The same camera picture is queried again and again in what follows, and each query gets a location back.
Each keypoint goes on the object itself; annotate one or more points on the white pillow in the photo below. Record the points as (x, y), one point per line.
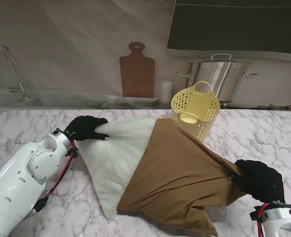
(115, 158)

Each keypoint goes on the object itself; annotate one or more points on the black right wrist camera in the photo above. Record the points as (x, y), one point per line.
(255, 214)

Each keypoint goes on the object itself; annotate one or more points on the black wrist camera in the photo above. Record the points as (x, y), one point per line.
(255, 214)
(74, 154)

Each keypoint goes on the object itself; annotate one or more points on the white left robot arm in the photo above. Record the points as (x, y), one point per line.
(19, 177)

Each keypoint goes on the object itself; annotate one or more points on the chrome kitchen faucet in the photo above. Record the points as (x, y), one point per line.
(24, 93)

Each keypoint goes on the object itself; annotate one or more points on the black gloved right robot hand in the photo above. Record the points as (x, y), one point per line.
(261, 180)

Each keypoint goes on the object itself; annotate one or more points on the yellow perforated laundry basket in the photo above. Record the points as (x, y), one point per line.
(199, 108)

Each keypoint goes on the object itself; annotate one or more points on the brown pillowcase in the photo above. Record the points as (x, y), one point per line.
(179, 177)

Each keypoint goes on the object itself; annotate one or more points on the stack of white plates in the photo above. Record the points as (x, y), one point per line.
(135, 101)

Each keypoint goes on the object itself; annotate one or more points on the black stove grate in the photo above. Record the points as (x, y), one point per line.
(278, 106)

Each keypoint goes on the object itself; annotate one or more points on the large steel stockpot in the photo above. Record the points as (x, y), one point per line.
(224, 76)

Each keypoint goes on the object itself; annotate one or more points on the brown wooden cutting board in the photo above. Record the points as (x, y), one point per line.
(136, 74)

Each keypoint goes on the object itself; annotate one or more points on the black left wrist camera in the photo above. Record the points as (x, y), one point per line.
(74, 154)

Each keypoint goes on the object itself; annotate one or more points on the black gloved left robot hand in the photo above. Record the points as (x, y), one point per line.
(86, 128)

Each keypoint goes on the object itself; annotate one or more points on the steel kitchen sink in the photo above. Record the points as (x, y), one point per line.
(61, 101)

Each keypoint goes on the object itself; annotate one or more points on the dark range hood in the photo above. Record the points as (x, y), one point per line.
(234, 24)

